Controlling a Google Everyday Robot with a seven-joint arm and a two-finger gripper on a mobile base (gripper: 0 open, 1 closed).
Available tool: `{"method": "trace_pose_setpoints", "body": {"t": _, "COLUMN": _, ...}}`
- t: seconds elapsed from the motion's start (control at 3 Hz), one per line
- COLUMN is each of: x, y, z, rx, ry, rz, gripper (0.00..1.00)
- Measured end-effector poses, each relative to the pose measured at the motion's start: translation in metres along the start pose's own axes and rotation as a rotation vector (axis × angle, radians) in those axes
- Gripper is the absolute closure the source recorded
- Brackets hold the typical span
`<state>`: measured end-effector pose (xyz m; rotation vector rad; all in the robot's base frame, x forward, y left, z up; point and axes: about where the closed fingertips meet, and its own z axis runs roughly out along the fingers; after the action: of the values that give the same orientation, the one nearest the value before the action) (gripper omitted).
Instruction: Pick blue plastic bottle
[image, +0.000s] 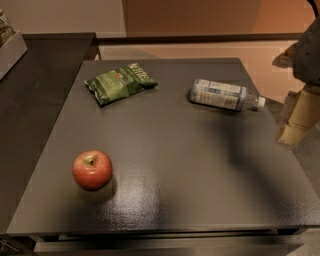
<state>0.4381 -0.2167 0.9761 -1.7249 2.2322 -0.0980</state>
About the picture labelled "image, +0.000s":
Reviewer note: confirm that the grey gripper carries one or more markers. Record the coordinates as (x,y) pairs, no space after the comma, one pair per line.
(309,56)

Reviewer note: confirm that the red apple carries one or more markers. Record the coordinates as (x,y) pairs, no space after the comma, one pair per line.
(92,170)

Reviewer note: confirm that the blue plastic water bottle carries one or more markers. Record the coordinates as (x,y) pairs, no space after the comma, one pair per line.
(224,95)

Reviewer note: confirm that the green chips bag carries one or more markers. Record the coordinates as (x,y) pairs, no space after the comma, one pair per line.
(120,83)

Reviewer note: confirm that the grey box with items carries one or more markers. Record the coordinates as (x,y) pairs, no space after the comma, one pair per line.
(12,45)

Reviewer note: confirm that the dark side table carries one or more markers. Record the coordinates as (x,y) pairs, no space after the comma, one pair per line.
(31,97)

